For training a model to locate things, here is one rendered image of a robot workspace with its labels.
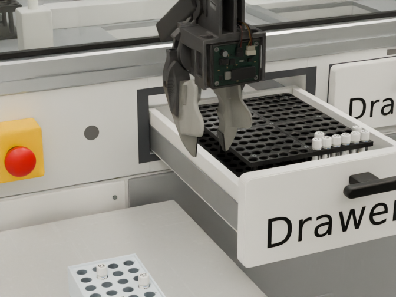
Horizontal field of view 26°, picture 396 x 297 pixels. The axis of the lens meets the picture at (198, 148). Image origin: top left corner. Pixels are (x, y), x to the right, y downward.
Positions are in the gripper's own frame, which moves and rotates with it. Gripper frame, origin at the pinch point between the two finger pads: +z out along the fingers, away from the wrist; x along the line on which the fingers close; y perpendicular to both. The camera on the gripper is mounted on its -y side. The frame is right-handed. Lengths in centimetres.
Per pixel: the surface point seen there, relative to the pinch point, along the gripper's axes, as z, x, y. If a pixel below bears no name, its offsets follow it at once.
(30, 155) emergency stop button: 6.3, -16.1, -19.1
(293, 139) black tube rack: 5.2, 15.5, -6.9
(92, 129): 7.0, -5.6, -26.2
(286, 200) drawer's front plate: 5.6, 6.1, 7.7
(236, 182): 5.5, 3.1, 1.2
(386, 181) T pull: 3.9, 16.9, 11.1
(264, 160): 5.1, 8.7, -2.1
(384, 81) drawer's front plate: 6.3, 41.9, -24.1
